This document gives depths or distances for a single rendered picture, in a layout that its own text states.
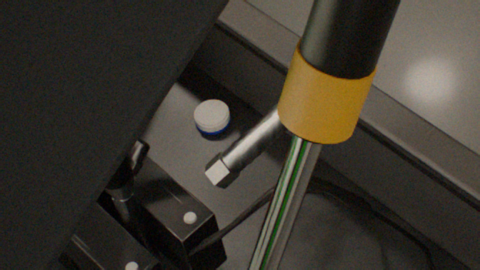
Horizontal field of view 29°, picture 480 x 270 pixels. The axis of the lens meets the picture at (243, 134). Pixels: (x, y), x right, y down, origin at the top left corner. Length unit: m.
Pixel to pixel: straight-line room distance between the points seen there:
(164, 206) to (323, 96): 0.59
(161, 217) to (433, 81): 1.40
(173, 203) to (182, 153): 0.22
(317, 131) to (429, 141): 0.63
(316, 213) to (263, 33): 0.19
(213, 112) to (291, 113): 0.80
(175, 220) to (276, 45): 0.23
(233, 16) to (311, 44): 0.75
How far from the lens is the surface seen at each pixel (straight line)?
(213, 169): 0.63
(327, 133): 0.21
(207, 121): 1.01
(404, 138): 0.84
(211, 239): 0.76
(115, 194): 0.74
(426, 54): 2.17
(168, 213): 0.78
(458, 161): 0.83
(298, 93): 0.21
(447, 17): 2.25
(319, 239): 0.92
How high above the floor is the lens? 1.63
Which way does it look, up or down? 53 degrees down
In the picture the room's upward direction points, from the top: 12 degrees counter-clockwise
